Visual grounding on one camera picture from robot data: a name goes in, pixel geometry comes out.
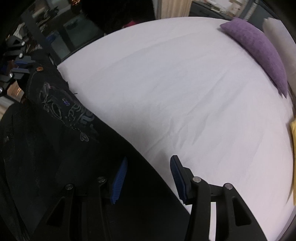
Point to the black embroidered pants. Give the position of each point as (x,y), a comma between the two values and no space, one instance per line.
(58,163)

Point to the purple pillow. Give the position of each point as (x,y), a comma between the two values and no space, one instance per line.
(254,41)

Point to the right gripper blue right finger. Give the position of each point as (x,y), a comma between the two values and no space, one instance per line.
(182,177)

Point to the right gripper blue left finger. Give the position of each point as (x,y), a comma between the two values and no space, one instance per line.
(118,183)

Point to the dark desk with clutter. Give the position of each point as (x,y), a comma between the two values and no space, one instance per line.
(60,27)

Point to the beige curtain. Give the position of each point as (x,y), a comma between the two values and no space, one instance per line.
(175,8)

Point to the white bed sheet mattress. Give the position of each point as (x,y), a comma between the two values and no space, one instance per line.
(182,87)

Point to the white pillow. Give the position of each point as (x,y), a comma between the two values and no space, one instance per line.
(279,36)

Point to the yellow pillow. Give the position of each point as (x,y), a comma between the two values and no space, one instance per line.
(293,131)

